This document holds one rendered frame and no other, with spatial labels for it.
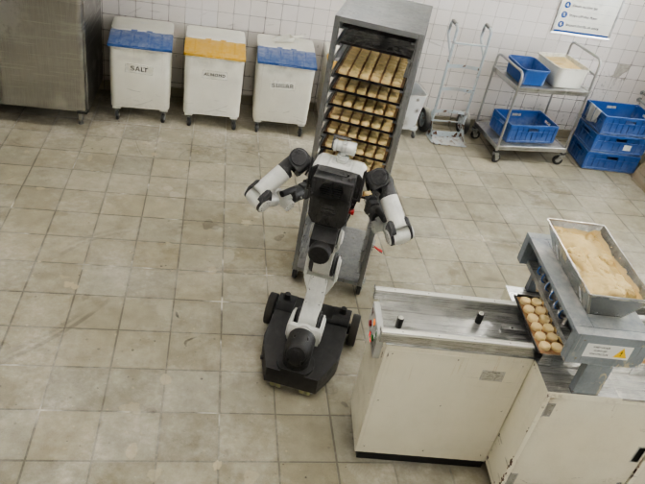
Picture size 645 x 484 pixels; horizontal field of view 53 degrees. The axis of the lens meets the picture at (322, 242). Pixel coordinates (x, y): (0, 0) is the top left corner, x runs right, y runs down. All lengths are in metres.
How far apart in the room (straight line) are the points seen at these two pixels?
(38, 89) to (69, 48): 0.47
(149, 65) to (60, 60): 0.73
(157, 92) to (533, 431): 4.40
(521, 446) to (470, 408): 0.28
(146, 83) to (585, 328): 4.48
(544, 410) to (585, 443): 0.34
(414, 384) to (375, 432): 0.38
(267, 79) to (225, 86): 0.39
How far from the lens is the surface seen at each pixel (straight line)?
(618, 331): 2.93
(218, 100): 6.18
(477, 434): 3.47
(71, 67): 5.94
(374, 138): 3.89
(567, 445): 3.36
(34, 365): 3.91
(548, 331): 3.21
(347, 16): 3.63
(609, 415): 3.27
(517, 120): 7.24
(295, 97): 6.18
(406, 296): 3.14
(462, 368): 3.09
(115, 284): 4.36
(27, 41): 5.95
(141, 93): 6.22
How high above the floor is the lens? 2.78
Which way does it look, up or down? 35 degrees down
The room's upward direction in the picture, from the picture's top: 11 degrees clockwise
